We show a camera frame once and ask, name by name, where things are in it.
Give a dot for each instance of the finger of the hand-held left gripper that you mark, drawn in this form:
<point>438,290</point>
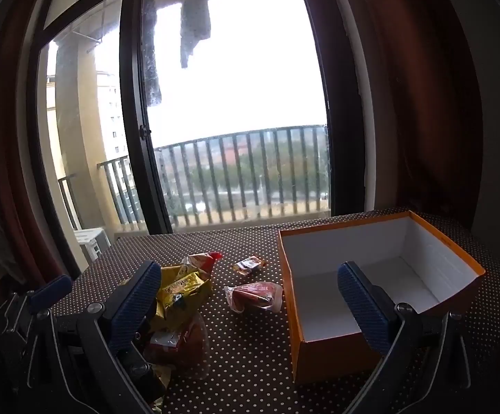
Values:
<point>51,289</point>

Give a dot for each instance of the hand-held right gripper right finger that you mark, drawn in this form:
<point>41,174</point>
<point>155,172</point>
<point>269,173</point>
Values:
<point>362,306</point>

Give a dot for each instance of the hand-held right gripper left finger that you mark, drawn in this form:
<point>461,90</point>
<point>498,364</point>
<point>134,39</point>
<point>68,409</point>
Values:
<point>133,306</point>

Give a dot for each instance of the yellow snack bag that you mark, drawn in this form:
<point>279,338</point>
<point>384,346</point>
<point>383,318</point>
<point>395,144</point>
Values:
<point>181,293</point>

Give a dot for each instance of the triangular orange snack packet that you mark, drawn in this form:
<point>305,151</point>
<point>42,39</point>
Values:
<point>181,340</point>

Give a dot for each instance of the orange cardboard box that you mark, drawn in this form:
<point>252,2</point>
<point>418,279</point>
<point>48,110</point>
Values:
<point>314,358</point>

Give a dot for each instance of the red white snack bag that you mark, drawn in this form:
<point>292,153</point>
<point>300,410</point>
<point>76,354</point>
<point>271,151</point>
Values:
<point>200,262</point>

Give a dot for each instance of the clear red snack packet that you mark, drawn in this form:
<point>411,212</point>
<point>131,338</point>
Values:
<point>252,295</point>

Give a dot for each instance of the burger gummy candy packet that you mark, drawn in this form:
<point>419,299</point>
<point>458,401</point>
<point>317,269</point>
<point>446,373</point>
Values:
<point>248,266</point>

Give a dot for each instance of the white air conditioner unit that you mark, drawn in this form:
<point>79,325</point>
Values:
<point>90,239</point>

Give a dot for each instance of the balcony railing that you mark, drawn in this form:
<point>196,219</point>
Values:
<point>123,189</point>

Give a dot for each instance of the brown dotted tablecloth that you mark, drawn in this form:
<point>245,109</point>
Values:
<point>250,353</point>

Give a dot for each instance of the dark red curtain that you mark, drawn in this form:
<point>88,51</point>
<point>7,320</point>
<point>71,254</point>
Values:
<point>13,159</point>
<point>426,95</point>

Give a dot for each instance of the dark hanging cloth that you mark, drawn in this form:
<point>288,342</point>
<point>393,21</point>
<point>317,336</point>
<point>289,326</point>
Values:
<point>151,64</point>

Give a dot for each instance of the grey hanging cloth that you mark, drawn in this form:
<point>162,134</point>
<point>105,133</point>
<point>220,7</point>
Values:
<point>194,17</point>

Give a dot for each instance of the black window frame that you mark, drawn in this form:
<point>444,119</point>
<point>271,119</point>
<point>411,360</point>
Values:
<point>133,138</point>

